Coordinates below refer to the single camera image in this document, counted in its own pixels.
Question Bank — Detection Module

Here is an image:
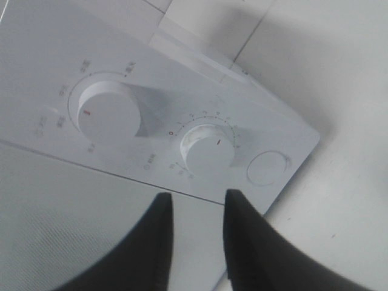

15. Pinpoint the lower white timer knob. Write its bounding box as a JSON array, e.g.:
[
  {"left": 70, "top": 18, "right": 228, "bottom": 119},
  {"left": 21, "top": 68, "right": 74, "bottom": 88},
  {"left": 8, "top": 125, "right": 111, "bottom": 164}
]
[{"left": 180, "top": 124, "right": 235, "bottom": 182}]

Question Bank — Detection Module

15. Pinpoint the upper white power knob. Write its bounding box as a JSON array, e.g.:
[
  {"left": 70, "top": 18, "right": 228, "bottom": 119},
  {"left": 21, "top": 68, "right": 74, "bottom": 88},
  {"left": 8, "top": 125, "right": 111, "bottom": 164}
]
[{"left": 77, "top": 81, "right": 141, "bottom": 145}]

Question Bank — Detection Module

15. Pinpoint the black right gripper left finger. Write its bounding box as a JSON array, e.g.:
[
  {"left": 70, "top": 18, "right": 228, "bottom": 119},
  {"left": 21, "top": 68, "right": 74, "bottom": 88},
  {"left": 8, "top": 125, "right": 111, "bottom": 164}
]
[{"left": 59, "top": 193, "right": 173, "bottom": 290}]

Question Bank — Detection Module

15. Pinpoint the round door release button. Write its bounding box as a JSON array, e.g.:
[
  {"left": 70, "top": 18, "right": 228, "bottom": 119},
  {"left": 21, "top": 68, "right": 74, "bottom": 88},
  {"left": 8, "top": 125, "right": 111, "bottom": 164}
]
[{"left": 246, "top": 150, "right": 289, "bottom": 186}]

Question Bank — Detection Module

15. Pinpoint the white microwave oven body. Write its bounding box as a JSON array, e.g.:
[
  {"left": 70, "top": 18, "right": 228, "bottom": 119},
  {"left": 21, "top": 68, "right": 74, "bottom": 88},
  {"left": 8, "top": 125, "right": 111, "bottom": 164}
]
[{"left": 1, "top": 1, "right": 319, "bottom": 213}]

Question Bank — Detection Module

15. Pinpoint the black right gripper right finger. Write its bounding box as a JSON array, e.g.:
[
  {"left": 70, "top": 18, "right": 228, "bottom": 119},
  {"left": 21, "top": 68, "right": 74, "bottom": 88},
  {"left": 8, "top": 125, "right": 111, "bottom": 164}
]
[{"left": 223, "top": 189, "right": 365, "bottom": 290}]

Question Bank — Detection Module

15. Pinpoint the white microwave door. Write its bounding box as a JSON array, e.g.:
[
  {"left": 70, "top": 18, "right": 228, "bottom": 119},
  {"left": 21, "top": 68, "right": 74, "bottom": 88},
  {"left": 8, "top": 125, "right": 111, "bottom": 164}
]
[{"left": 1, "top": 144, "right": 226, "bottom": 290}]

